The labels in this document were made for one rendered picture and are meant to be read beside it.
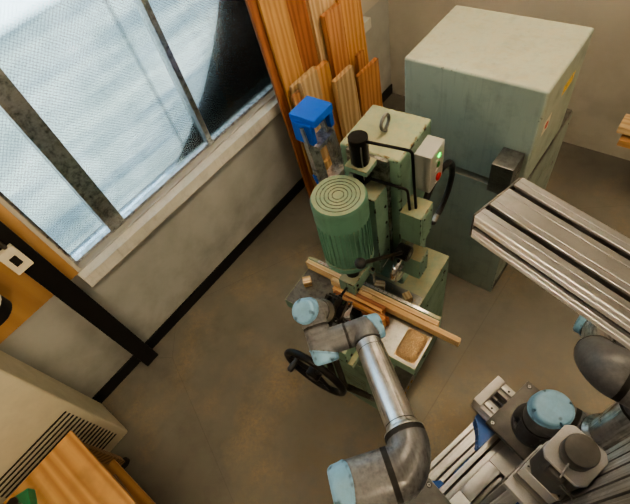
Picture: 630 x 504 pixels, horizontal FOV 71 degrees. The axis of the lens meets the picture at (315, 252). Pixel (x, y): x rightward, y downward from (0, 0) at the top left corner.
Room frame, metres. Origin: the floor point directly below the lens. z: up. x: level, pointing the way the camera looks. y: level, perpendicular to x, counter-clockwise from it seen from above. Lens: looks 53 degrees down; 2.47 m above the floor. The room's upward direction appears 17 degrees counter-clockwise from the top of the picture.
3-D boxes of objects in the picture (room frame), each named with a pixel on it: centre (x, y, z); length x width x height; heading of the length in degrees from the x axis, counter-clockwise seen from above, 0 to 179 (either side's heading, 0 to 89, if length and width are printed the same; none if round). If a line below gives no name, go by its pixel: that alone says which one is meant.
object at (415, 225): (0.93, -0.38, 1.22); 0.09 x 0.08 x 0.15; 132
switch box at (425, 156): (1.01, -0.45, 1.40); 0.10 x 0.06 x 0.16; 132
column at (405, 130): (1.10, -0.33, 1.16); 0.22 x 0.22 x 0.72; 42
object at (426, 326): (0.78, -0.22, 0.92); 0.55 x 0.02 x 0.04; 42
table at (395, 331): (0.80, -0.06, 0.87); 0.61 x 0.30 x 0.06; 42
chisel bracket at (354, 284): (0.91, -0.13, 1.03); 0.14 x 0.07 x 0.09; 132
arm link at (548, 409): (0.26, -0.55, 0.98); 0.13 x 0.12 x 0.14; 38
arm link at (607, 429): (0.16, -0.63, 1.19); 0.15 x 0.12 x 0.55; 38
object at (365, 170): (0.99, -0.22, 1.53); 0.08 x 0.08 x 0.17; 42
